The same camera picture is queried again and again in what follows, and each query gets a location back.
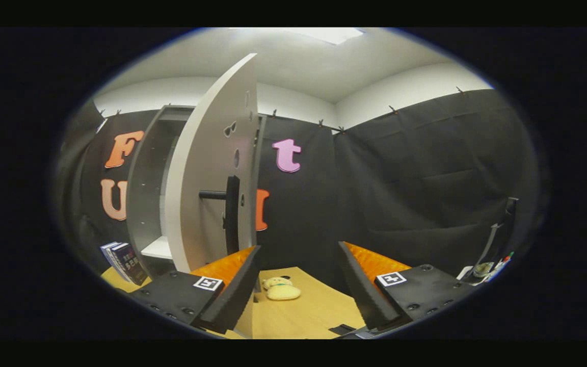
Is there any white blue spine book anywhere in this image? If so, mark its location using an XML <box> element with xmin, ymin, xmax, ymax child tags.
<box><xmin>101</xmin><ymin>242</ymin><xmax>122</xmax><ymax>277</ymax></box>

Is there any black backdrop cloth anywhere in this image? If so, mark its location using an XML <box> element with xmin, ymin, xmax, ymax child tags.
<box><xmin>57</xmin><ymin>88</ymin><xmax>541</xmax><ymax>296</ymax></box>

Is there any dark grey cabinet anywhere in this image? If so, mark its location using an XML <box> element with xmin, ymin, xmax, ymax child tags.
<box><xmin>125</xmin><ymin>105</ymin><xmax>268</xmax><ymax>278</ymax></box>

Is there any black door handle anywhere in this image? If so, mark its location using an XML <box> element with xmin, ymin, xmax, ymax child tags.
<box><xmin>199</xmin><ymin>175</ymin><xmax>241</xmax><ymax>256</ymax></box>

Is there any yellow plush toy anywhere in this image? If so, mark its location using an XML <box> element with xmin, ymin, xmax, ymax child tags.
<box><xmin>262</xmin><ymin>276</ymin><xmax>302</xmax><ymax>301</ymax></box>

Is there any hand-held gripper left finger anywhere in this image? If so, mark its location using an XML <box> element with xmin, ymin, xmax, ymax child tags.
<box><xmin>130</xmin><ymin>245</ymin><xmax>263</xmax><ymax>334</ymax></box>

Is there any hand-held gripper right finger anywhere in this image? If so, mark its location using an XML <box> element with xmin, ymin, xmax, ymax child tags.
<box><xmin>337</xmin><ymin>241</ymin><xmax>477</xmax><ymax>331</ymax></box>

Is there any white cabinet door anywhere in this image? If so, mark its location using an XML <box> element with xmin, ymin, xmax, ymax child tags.
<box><xmin>164</xmin><ymin>53</ymin><xmax>260</xmax><ymax>339</ymax></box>

